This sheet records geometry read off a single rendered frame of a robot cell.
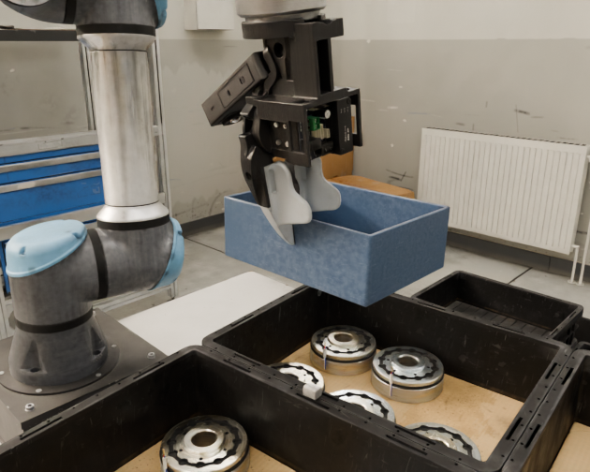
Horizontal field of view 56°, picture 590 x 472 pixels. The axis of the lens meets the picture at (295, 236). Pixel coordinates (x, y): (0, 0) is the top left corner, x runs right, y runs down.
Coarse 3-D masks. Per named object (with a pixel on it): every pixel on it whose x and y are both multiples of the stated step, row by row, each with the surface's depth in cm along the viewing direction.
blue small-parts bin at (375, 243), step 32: (352, 192) 69; (256, 224) 60; (320, 224) 54; (352, 224) 70; (384, 224) 66; (416, 224) 56; (448, 224) 61; (256, 256) 61; (288, 256) 57; (320, 256) 54; (352, 256) 52; (384, 256) 52; (416, 256) 57; (320, 288) 55; (352, 288) 53; (384, 288) 54
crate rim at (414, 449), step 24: (168, 360) 70; (216, 360) 70; (120, 384) 65; (264, 384) 65; (72, 408) 61; (312, 408) 61; (336, 408) 61; (24, 432) 57; (48, 432) 58; (360, 432) 58; (384, 432) 57; (0, 456) 54; (432, 456) 54
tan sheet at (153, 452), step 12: (156, 444) 70; (144, 456) 68; (156, 456) 68; (252, 456) 68; (264, 456) 68; (120, 468) 66; (132, 468) 66; (144, 468) 66; (156, 468) 66; (252, 468) 66; (264, 468) 66; (276, 468) 66; (288, 468) 66
